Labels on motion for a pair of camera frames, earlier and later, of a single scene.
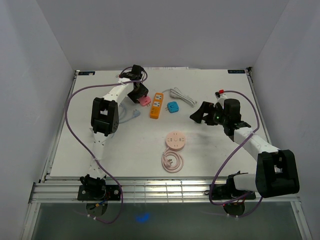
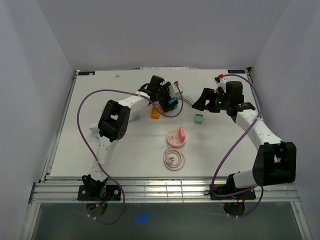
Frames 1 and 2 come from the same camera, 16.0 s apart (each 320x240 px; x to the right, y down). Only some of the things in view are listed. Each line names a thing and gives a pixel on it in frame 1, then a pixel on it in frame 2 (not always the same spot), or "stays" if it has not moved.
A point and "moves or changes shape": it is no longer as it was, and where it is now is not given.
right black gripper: x=207 y=108 → x=206 y=94
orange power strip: x=156 y=105 stays
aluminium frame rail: x=144 y=191 stays
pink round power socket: x=175 y=141 stays
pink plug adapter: x=145 y=101 moves or changes shape
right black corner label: x=236 y=71 stays
